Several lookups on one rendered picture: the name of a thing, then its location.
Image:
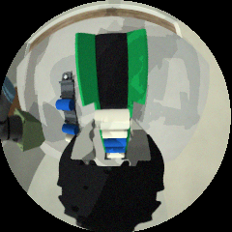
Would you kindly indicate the white plastic bar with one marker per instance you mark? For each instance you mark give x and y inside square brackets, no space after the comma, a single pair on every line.
[114,133]
[115,155]
[69,137]
[112,119]

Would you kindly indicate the grey metal tab with hex screw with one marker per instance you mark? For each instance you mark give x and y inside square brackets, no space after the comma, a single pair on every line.
[67,76]

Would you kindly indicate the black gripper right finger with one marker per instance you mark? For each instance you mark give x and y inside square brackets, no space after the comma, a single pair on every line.
[143,152]

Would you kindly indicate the blue plastic bar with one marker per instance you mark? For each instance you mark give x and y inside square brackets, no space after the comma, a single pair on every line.
[114,142]
[115,149]
[65,104]
[71,129]

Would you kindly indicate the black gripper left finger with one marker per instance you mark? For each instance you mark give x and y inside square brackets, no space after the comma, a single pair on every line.
[79,151]

